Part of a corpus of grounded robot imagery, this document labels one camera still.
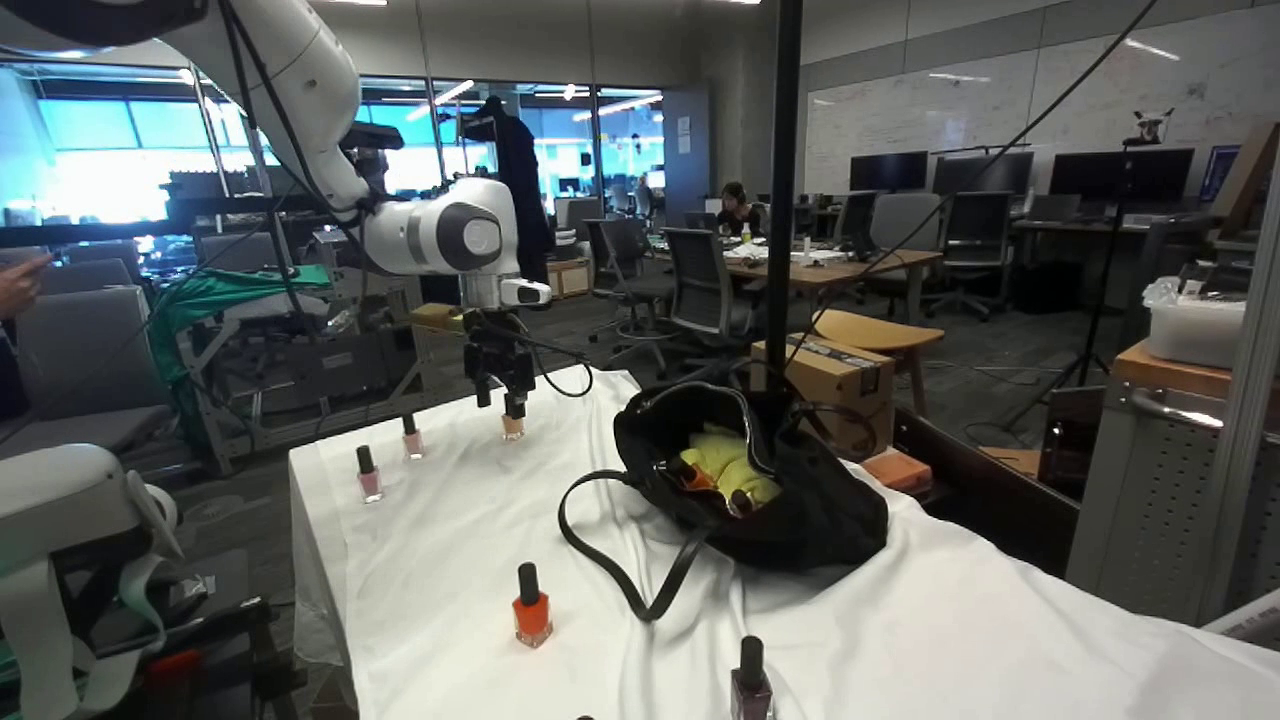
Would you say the cardboard box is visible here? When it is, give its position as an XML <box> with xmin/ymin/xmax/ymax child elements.
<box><xmin>782</xmin><ymin>336</ymin><xmax>894</xmax><ymax>460</ymax></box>

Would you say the white metal cabinet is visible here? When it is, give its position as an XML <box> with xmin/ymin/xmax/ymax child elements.
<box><xmin>1069</xmin><ymin>342</ymin><xmax>1280</xmax><ymax>623</ymax></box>

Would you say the yellow cloth in bag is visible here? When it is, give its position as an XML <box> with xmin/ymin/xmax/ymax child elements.
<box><xmin>678</xmin><ymin>426</ymin><xmax>781</xmax><ymax>515</ymax></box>

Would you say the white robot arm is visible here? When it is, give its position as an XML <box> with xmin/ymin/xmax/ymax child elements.
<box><xmin>0</xmin><ymin>0</ymin><xmax>553</xmax><ymax>420</ymax></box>

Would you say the black vertical pole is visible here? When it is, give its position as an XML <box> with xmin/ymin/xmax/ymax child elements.
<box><xmin>762</xmin><ymin>0</ymin><xmax>805</xmax><ymax>441</ymax></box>

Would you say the grey office chair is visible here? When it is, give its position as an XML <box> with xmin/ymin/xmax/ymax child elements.
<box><xmin>667</xmin><ymin>229</ymin><xmax>747</xmax><ymax>342</ymax></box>

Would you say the peach nail polish back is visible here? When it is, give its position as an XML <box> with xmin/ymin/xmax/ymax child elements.
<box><xmin>498</xmin><ymin>410</ymin><xmax>522</xmax><ymax>441</ymax></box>

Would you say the dark maroon nail polish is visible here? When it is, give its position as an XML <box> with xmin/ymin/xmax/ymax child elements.
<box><xmin>733</xmin><ymin>637</ymin><xmax>771</xmax><ymax>720</ymax></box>

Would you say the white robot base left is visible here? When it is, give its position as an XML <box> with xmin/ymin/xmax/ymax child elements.
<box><xmin>0</xmin><ymin>445</ymin><xmax>182</xmax><ymax>720</ymax></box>

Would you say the black bag with strap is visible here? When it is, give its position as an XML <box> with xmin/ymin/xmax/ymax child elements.
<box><xmin>554</xmin><ymin>378</ymin><xmax>887</xmax><ymax>623</ymax></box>

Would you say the white tablecloth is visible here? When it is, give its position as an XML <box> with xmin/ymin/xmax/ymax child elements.
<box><xmin>289</xmin><ymin>372</ymin><xmax>1280</xmax><ymax>720</ymax></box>

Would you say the pink nail polish back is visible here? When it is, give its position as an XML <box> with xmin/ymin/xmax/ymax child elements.
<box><xmin>401</xmin><ymin>410</ymin><xmax>422</xmax><ymax>460</ymax></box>

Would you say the black tripod stand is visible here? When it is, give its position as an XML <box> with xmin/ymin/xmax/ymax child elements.
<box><xmin>996</xmin><ymin>108</ymin><xmax>1175</xmax><ymax>430</ymax></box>

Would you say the pink nail polish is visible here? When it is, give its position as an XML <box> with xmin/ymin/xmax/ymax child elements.
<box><xmin>357</xmin><ymin>445</ymin><xmax>378</xmax><ymax>498</ymax></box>
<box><xmin>401</xmin><ymin>410</ymin><xmax>422</xmax><ymax>460</ymax></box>

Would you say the pink nail polish left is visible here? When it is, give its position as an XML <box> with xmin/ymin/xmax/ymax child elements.
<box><xmin>357</xmin><ymin>445</ymin><xmax>378</xmax><ymax>498</ymax></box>

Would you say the large orange nail polish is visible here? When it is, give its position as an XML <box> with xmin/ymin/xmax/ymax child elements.
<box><xmin>510</xmin><ymin>562</ymin><xmax>553</xmax><ymax>647</ymax></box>

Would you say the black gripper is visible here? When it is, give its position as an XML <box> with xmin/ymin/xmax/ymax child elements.
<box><xmin>465</xmin><ymin>311</ymin><xmax>535</xmax><ymax>420</ymax></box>

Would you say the red-orange nail polish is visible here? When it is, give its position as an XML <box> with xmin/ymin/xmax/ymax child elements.
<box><xmin>678</xmin><ymin>462</ymin><xmax>713</xmax><ymax>490</ymax></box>

